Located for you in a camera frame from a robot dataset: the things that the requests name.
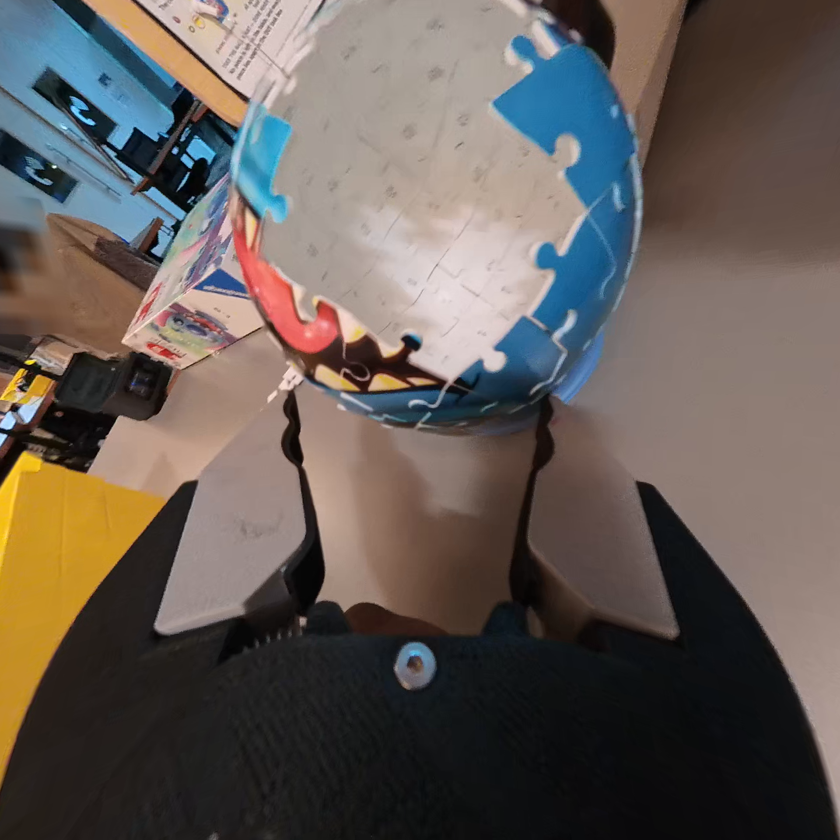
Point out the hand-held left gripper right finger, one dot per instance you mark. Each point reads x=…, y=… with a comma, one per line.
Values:
x=597, y=551

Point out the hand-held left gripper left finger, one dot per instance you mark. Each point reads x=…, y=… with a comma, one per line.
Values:
x=223, y=544

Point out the blue round ball stand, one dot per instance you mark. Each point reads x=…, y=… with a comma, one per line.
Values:
x=579, y=373

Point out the blue puzzle ball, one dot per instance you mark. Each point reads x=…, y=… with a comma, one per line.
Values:
x=426, y=197

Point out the colourful puzzle box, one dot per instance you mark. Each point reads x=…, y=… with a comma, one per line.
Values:
x=190, y=295

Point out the yellow plastic bin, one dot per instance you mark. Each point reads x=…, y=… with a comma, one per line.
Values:
x=59, y=544

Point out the wooden desk with black legs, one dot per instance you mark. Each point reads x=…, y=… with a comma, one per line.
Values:
x=177, y=151

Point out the printed instruction sheet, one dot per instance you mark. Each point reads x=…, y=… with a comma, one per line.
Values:
x=262, y=39

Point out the black camera device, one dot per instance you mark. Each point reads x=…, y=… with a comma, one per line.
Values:
x=108, y=384

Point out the dark wall poster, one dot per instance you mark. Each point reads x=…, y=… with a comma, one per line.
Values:
x=69, y=105
x=36, y=167

